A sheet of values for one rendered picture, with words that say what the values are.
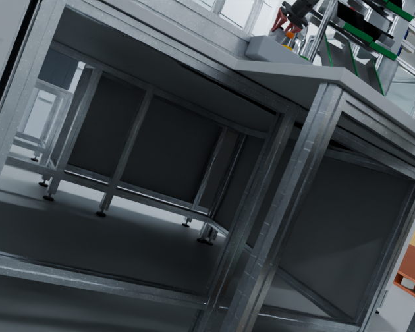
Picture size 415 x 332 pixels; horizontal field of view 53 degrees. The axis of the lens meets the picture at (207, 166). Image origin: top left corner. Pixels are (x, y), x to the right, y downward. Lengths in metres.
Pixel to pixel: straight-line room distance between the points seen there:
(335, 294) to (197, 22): 1.32
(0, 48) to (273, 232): 0.71
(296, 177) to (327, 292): 1.18
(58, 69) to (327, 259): 2.16
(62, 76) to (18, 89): 2.13
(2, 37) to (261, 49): 0.66
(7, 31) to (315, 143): 0.71
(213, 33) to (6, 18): 0.53
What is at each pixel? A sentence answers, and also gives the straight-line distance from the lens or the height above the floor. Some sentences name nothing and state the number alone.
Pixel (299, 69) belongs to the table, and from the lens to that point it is 1.00.
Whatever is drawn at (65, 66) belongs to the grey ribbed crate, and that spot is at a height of 0.77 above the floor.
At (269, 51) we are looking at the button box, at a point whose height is 0.92.
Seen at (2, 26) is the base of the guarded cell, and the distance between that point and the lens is 1.05.
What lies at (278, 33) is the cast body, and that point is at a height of 1.07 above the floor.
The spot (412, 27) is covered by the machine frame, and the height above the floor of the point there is 2.01.
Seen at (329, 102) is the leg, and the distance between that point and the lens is 0.92.
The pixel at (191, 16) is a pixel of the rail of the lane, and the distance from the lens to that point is 1.22.
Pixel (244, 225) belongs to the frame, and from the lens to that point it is 1.30.
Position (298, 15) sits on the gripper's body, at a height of 1.13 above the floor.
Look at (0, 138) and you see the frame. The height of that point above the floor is 0.45.
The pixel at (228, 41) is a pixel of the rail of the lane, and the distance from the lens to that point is 1.26.
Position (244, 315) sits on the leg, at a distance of 0.96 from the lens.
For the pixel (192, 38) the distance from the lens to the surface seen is 1.13.
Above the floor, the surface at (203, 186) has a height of 0.33.
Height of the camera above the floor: 0.60
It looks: 2 degrees down
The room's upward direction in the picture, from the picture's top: 22 degrees clockwise
